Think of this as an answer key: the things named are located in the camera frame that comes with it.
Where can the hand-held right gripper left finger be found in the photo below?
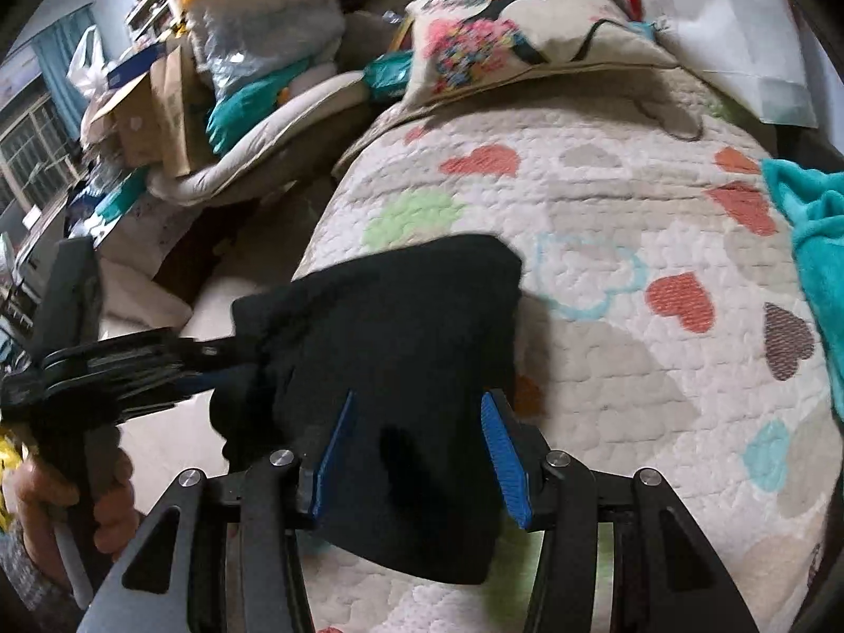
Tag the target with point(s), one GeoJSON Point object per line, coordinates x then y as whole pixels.
{"type": "Point", "coordinates": [333, 455]}

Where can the brown cardboard box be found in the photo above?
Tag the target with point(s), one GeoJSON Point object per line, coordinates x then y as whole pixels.
{"type": "Point", "coordinates": [165, 112]}

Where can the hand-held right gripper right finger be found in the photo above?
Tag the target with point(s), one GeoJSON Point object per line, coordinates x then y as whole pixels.
{"type": "Point", "coordinates": [504, 455]}

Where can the quilted heart print bedspread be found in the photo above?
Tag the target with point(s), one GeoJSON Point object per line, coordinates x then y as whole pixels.
{"type": "Point", "coordinates": [593, 211]}

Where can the person's left hand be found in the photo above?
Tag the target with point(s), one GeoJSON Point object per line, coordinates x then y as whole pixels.
{"type": "Point", "coordinates": [39, 494]}

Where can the floral print cushion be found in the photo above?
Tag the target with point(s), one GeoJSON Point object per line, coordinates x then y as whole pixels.
{"type": "Point", "coordinates": [488, 33]}

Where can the teal plastic packet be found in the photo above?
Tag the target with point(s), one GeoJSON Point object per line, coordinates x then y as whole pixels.
{"type": "Point", "coordinates": [389, 72]}

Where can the person's left forearm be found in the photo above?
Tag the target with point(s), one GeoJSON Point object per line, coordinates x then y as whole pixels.
{"type": "Point", "coordinates": [30, 583]}

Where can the teal cloth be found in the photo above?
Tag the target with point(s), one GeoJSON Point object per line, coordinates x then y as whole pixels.
{"type": "Point", "coordinates": [244, 105]}

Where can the white plastic bag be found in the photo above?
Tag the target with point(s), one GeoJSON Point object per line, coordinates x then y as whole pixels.
{"type": "Point", "coordinates": [89, 62]}

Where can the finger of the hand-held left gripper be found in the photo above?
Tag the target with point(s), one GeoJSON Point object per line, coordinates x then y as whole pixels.
{"type": "Point", "coordinates": [165, 388]}
{"type": "Point", "coordinates": [165, 351]}

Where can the barred window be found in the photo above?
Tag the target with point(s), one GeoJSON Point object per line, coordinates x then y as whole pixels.
{"type": "Point", "coordinates": [33, 145]}

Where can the black pants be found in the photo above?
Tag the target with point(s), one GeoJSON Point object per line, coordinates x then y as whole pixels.
{"type": "Point", "coordinates": [395, 316]}

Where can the white paper bag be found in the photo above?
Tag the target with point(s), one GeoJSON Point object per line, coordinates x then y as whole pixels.
{"type": "Point", "coordinates": [725, 26]}

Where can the teal fleece blanket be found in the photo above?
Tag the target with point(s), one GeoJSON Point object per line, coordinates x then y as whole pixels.
{"type": "Point", "coordinates": [817, 244]}

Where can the beige padded pet bed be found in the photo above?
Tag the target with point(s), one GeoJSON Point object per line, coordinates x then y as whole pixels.
{"type": "Point", "coordinates": [277, 145]}

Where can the blue curtain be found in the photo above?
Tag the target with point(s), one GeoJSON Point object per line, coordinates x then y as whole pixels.
{"type": "Point", "coordinates": [56, 59]}

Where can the clear plastic bag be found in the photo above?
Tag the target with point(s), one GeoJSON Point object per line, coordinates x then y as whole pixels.
{"type": "Point", "coordinates": [264, 26]}

